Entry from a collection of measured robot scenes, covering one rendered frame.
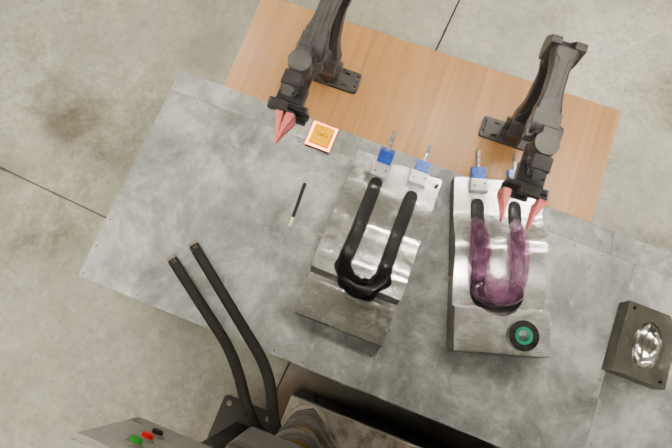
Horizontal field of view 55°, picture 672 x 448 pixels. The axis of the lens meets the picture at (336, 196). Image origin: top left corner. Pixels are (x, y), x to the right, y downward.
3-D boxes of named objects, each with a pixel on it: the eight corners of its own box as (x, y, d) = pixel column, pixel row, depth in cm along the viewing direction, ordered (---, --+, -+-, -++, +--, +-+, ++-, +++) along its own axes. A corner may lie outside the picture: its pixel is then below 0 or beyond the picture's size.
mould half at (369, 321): (357, 158, 198) (359, 143, 185) (437, 188, 196) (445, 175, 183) (295, 313, 185) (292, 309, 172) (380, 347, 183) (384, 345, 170)
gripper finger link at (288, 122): (283, 141, 153) (297, 106, 155) (255, 132, 154) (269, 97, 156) (285, 150, 160) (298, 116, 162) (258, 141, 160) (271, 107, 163)
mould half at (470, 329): (450, 181, 196) (458, 171, 186) (536, 188, 196) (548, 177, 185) (446, 351, 183) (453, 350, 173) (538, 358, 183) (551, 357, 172)
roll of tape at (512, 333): (506, 319, 175) (510, 318, 172) (536, 323, 175) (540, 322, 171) (504, 349, 173) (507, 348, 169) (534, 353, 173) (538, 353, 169)
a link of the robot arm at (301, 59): (314, 76, 150) (331, 32, 153) (279, 64, 151) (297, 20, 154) (315, 95, 162) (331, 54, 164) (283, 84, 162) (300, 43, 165)
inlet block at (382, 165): (387, 126, 184) (385, 131, 179) (404, 132, 184) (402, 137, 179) (373, 166, 190) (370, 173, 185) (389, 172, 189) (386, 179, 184)
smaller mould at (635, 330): (619, 302, 187) (630, 300, 181) (669, 321, 186) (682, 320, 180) (600, 369, 183) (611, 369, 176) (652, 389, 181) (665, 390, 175)
